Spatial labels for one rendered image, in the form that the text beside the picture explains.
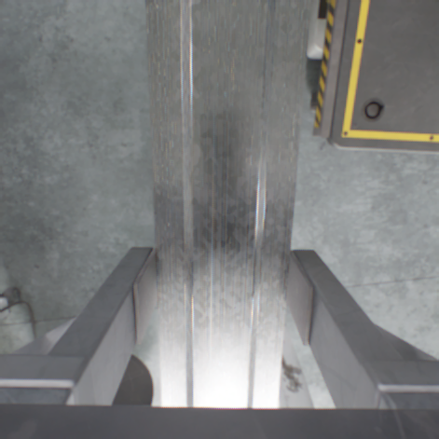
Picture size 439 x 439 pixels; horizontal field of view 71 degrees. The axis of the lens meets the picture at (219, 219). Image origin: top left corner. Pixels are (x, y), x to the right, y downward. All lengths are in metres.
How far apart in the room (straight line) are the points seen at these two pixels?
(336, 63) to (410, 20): 0.14
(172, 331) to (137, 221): 0.85
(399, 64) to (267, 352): 0.61
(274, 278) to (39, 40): 1.01
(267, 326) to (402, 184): 0.97
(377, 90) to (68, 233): 0.93
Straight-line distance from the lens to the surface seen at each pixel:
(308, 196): 1.00
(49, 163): 1.07
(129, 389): 1.03
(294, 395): 0.73
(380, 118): 0.69
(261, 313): 0.16
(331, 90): 0.66
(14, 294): 1.23
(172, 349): 0.18
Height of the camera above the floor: 0.94
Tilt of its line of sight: 75 degrees down
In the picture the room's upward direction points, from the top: 180 degrees clockwise
